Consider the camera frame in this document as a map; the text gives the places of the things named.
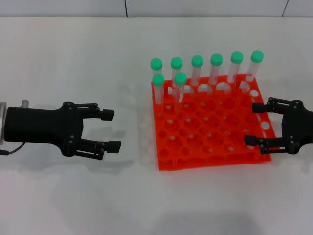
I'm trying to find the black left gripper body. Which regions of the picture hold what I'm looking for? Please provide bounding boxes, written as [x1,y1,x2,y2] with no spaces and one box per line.
[4,101,85,157]

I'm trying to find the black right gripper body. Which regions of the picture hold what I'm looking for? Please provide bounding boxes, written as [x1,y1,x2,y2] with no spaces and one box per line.
[281,99,313,155]

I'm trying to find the clear test tube green cap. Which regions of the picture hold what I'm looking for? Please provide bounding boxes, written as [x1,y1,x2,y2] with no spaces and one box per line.
[208,53,224,85]
[245,50,265,82]
[150,57,164,78]
[226,51,244,84]
[170,56,184,88]
[152,73,165,116]
[190,55,204,87]
[172,72,188,112]

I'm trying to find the orange plastic test tube rack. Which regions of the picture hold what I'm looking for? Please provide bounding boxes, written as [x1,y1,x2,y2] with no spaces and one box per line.
[151,74,277,172]

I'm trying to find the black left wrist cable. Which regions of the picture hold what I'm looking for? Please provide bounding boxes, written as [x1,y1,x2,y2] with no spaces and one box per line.
[0,141,26,156]

